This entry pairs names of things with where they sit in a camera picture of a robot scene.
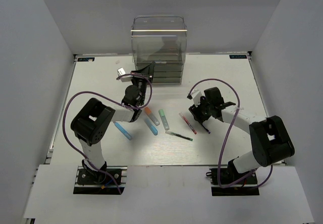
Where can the clear acrylic drawer organizer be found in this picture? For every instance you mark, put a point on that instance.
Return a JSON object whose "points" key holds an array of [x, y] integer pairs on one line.
{"points": [[161, 39]]}

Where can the light blue highlighter left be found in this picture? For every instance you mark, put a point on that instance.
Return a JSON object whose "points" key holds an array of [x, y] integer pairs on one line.
{"points": [[123, 131]]}

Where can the right blue table label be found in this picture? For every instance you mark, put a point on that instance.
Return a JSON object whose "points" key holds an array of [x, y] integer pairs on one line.
{"points": [[237, 56]]}

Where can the green gel pen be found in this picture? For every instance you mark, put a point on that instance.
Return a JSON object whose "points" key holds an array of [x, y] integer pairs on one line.
{"points": [[178, 135]]}

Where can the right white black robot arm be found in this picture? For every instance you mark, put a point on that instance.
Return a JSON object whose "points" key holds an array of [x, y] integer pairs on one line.
{"points": [[270, 141]]}

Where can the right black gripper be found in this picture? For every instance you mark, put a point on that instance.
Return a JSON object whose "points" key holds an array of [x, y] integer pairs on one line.
{"points": [[197, 110]]}

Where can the blue table label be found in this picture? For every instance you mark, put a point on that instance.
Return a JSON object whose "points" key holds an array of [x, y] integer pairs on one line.
{"points": [[86, 59], [237, 56]]}

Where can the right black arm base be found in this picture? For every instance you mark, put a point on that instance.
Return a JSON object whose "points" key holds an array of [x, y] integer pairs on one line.
{"points": [[245, 187]]}

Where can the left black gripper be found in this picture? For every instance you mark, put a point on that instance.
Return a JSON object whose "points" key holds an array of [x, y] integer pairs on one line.
{"points": [[148, 71]]}

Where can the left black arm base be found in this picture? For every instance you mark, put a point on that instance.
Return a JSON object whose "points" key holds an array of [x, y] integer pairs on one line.
{"points": [[92, 182]]}

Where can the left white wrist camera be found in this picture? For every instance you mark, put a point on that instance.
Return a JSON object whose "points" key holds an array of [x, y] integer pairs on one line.
{"points": [[123, 76]]}

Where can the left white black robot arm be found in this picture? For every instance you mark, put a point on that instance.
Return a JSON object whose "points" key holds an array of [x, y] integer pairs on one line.
{"points": [[92, 121]]}

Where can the green highlighter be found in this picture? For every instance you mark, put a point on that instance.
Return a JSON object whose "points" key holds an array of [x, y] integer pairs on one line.
{"points": [[163, 119]]}

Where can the left blue table label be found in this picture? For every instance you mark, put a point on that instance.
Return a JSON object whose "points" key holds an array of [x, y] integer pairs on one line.
{"points": [[86, 59]]}

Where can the red gel pen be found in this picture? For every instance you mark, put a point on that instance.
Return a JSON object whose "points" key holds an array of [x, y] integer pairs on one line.
{"points": [[187, 122]]}

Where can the blue highlighter middle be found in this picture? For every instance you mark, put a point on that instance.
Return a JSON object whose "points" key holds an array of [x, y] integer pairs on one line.
{"points": [[151, 126]]}

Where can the orange highlighter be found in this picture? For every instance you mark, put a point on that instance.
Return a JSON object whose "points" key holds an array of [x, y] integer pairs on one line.
{"points": [[152, 117]]}

